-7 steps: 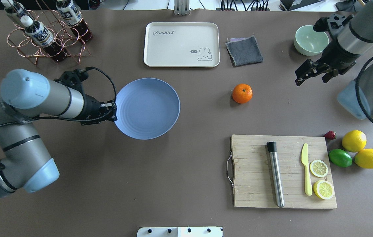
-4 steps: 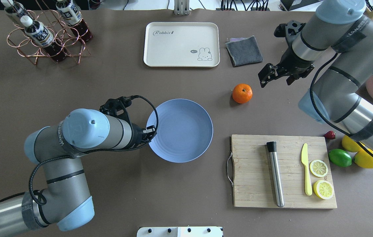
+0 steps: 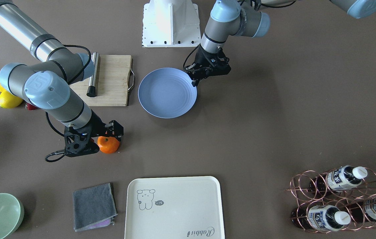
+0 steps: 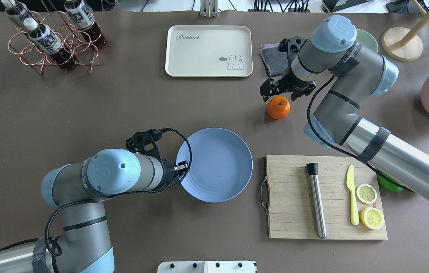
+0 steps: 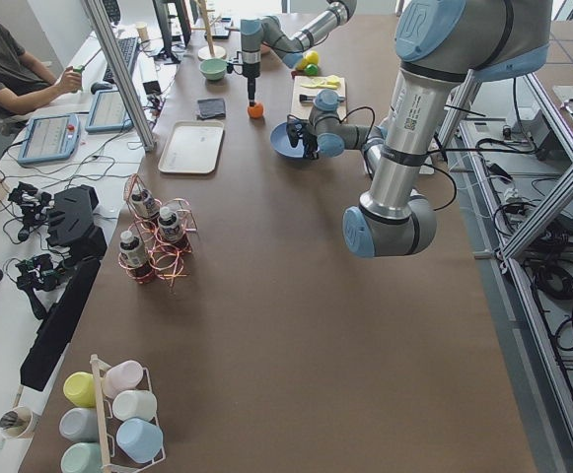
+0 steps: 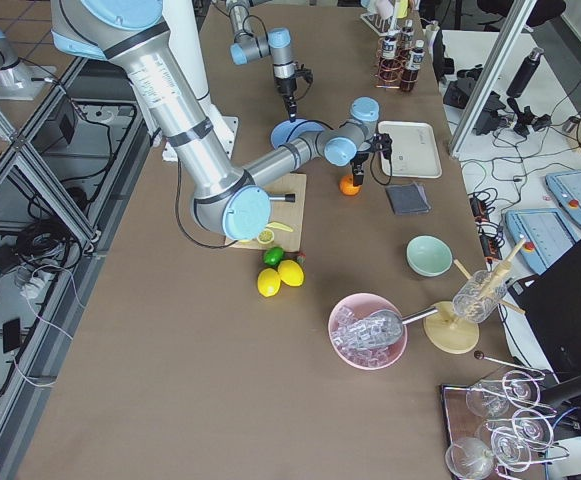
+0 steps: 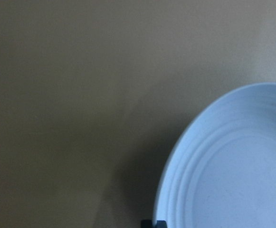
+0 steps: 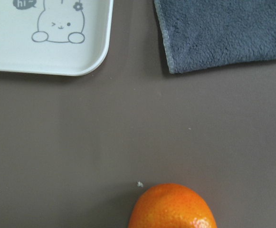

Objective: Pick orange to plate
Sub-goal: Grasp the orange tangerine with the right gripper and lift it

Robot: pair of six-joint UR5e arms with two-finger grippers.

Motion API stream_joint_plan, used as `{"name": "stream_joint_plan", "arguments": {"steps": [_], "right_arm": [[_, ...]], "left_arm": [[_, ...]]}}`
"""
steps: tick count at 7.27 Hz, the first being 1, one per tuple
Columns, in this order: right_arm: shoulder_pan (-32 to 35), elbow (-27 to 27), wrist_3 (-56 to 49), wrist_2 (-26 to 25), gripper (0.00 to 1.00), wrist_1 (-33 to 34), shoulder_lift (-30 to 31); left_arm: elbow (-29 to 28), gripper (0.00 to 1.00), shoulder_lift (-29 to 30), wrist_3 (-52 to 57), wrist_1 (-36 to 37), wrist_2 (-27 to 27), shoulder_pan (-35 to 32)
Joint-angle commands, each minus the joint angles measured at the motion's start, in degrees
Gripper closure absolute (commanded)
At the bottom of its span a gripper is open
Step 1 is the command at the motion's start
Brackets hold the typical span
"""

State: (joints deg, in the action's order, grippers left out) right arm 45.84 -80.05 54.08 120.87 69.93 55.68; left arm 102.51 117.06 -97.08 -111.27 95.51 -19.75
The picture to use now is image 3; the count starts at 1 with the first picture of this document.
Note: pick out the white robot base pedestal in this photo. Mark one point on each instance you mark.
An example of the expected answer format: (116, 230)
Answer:
(170, 23)

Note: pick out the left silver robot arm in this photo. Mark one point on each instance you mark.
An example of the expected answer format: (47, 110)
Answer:
(248, 44)

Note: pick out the wooden cutting board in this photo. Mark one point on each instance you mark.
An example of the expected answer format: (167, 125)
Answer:
(113, 78)

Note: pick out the cream rectangular tray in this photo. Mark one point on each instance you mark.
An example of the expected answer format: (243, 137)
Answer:
(174, 208)

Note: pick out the red strawberry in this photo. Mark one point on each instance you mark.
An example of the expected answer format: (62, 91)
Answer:
(30, 107)

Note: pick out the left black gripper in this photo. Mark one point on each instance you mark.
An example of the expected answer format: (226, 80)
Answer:
(204, 59)

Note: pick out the orange fruit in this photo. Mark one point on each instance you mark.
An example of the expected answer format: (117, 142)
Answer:
(108, 144)

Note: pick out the grey folded cloth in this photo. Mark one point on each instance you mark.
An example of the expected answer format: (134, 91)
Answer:
(94, 207)

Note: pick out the black handled knife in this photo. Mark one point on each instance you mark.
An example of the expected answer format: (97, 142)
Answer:
(92, 91)

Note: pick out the blue round plate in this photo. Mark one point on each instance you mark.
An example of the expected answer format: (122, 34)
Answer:
(167, 93)

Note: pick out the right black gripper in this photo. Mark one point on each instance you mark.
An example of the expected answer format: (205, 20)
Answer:
(99, 127)

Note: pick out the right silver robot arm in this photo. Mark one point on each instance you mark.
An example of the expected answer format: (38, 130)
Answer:
(46, 85)

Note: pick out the dark bottle white cap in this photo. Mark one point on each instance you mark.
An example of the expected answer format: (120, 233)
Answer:
(335, 181)

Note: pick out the copper wire bottle rack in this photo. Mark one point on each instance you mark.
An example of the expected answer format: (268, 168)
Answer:
(366, 190)

